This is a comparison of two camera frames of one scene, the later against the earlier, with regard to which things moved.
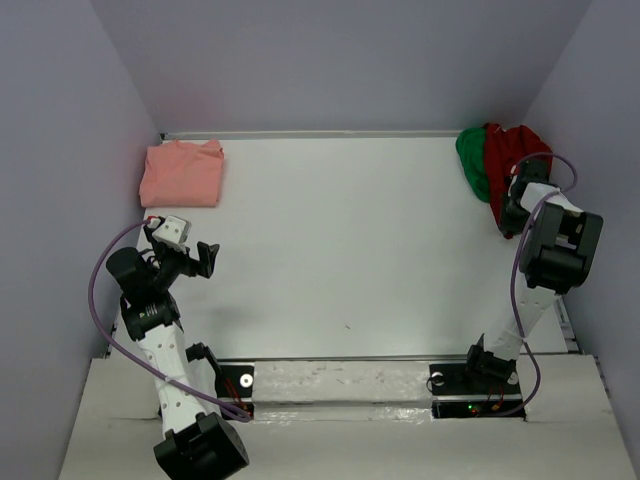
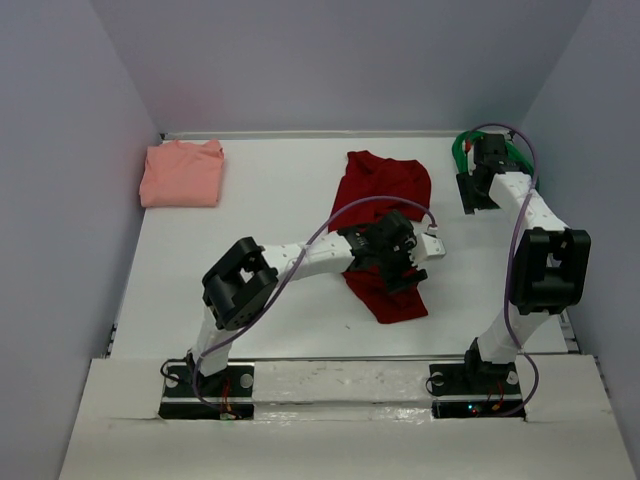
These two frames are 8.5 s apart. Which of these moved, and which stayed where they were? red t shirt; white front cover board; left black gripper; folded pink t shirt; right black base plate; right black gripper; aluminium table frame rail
Moved: right black gripper; left black gripper; red t shirt
Stayed: white front cover board; aluminium table frame rail; right black base plate; folded pink t shirt
